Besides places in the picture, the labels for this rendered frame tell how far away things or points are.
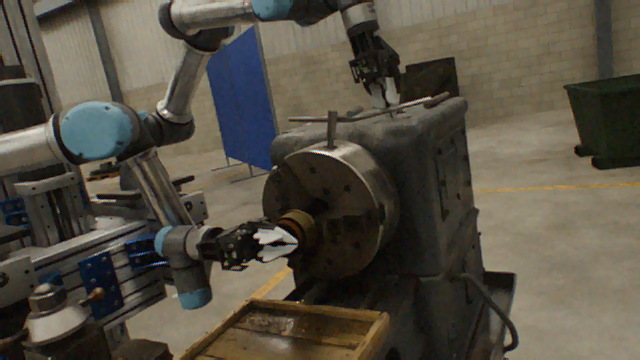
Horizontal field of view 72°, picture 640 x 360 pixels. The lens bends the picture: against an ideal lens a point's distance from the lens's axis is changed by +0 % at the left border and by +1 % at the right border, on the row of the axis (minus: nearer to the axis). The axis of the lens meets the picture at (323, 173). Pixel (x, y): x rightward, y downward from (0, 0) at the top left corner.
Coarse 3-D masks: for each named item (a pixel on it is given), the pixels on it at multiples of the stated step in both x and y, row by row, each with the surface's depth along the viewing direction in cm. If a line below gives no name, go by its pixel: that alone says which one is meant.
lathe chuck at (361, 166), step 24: (336, 144) 102; (312, 168) 98; (336, 168) 95; (360, 168) 95; (264, 192) 106; (312, 192) 100; (336, 192) 96; (360, 192) 94; (384, 192) 97; (312, 216) 107; (384, 216) 96; (336, 240) 100; (360, 240) 97; (384, 240) 98; (312, 264) 105; (336, 264) 101; (360, 264) 98
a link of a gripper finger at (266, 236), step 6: (258, 228) 89; (276, 228) 87; (258, 234) 88; (264, 234) 87; (270, 234) 87; (276, 234) 86; (282, 234) 86; (288, 234) 86; (264, 240) 84; (270, 240) 84; (276, 240) 85; (282, 240) 86; (288, 240) 86; (294, 240) 85
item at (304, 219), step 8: (288, 216) 90; (296, 216) 90; (304, 216) 91; (280, 224) 88; (288, 224) 88; (296, 224) 89; (304, 224) 90; (312, 224) 91; (288, 232) 87; (296, 232) 87; (304, 232) 89; (312, 232) 91; (304, 240) 89; (312, 240) 92; (296, 248) 87; (304, 248) 90; (288, 256) 89
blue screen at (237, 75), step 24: (240, 48) 650; (216, 72) 848; (240, 72) 684; (264, 72) 570; (216, 96) 905; (240, 96) 720; (264, 96) 598; (240, 120) 761; (264, 120) 626; (240, 144) 807; (264, 144) 657; (216, 168) 960; (264, 168) 691
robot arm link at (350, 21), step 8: (352, 8) 94; (360, 8) 94; (368, 8) 95; (344, 16) 96; (352, 16) 95; (360, 16) 94; (368, 16) 95; (344, 24) 97; (352, 24) 95; (360, 24) 95
